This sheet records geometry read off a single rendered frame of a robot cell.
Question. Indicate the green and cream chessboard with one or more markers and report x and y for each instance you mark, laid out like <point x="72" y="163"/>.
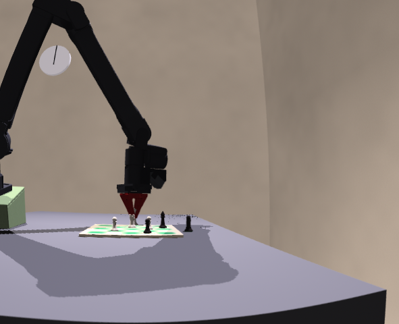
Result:
<point x="103" y="231"/>

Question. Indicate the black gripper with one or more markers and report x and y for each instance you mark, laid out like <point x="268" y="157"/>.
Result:
<point x="131" y="187"/>

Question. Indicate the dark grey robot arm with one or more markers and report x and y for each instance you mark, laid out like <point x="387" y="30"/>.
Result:
<point x="70" y="15"/>

